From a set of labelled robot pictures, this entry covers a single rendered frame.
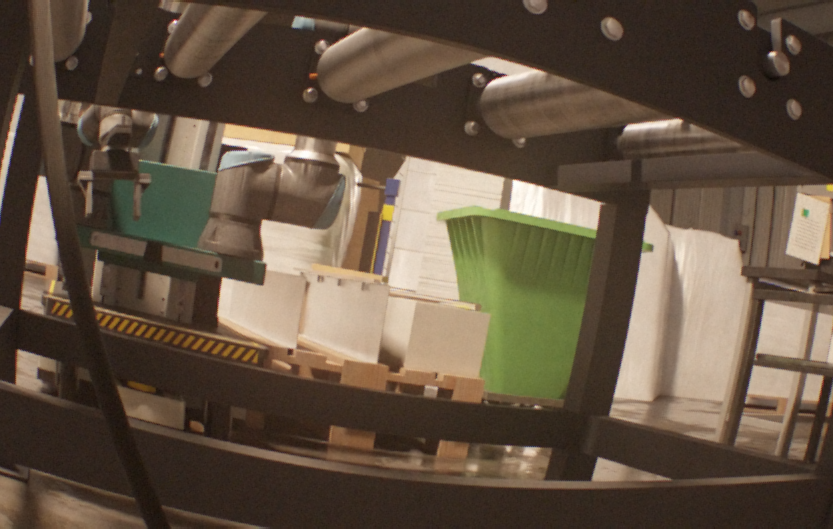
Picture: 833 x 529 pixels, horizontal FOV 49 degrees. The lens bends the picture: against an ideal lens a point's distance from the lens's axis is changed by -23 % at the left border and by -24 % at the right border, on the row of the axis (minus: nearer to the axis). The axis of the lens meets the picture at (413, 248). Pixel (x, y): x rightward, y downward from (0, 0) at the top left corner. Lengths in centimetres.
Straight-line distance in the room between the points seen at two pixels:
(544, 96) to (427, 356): 207
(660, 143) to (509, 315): 251
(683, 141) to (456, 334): 200
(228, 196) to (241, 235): 11
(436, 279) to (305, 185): 273
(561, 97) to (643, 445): 63
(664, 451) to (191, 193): 167
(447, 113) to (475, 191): 359
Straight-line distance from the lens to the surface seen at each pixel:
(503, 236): 434
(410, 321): 371
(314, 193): 294
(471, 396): 374
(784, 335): 839
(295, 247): 521
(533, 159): 210
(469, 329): 378
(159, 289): 312
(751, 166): 148
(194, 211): 305
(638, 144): 205
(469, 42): 106
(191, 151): 314
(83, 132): 258
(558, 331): 447
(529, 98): 180
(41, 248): 991
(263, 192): 292
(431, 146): 203
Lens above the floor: 51
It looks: 2 degrees up
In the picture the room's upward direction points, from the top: 10 degrees clockwise
